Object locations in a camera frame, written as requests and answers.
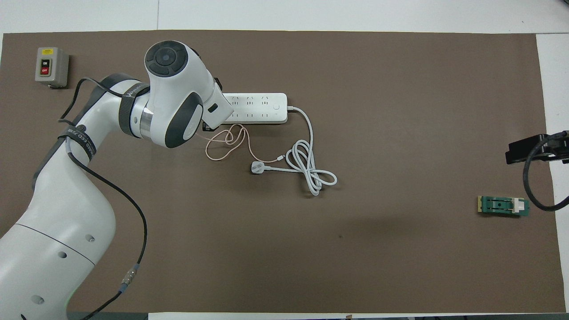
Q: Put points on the white power strip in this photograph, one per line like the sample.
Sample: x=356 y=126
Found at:
x=258 y=107

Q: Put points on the green knife switch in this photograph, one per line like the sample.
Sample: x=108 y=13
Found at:
x=500 y=206

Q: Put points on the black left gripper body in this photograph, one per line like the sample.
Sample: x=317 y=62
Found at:
x=209 y=126

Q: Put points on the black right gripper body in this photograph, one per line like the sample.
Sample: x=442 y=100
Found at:
x=562 y=151

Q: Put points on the brown table mat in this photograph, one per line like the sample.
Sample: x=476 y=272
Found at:
x=311 y=258

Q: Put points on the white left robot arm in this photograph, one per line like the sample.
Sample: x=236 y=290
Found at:
x=53 y=222

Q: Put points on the grey on-off switch box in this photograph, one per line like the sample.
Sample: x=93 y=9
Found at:
x=52 y=66

